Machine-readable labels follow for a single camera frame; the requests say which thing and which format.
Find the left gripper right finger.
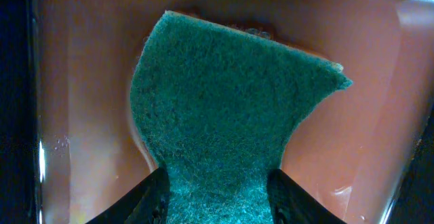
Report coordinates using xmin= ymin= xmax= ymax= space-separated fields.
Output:
xmin=267 ymin=169 xmax=345 ymax=224

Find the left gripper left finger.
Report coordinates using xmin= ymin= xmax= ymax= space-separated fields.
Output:
xmin=86 ymin=168 xmax=170 ymax=224

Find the green sponge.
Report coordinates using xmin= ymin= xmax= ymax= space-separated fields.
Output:
xmin=130 ymin=11 xmax=352 ymax=224

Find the rectangular brown tray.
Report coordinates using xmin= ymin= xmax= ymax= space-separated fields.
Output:
xmin=37 ymin=0 xmax=433 ymax=223

